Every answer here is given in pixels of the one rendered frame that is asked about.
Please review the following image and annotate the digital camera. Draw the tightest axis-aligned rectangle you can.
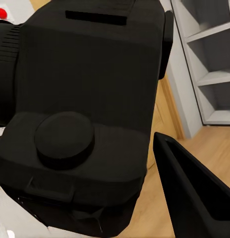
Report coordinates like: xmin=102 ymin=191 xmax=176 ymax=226
xmin=0 ymin=0 xmax=174 ymax=238

